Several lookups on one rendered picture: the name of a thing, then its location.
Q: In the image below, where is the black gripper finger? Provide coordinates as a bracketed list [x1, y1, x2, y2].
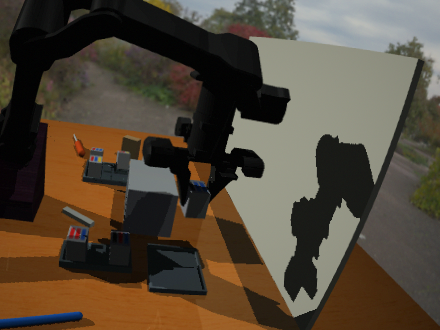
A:
[207, 164, 238, 203]
[169, 166, 191, 206]

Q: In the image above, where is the white flat board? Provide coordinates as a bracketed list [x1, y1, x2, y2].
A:
[225, 36, 425, 330]

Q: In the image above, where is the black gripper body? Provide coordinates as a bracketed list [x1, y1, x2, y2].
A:
[142, 110, 265, 178]

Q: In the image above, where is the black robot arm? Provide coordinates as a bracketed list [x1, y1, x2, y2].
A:
[0, 0, 291, 166]

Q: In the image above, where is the blue cylindrical rod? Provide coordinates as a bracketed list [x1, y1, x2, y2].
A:
[0, 311, 83, 329]

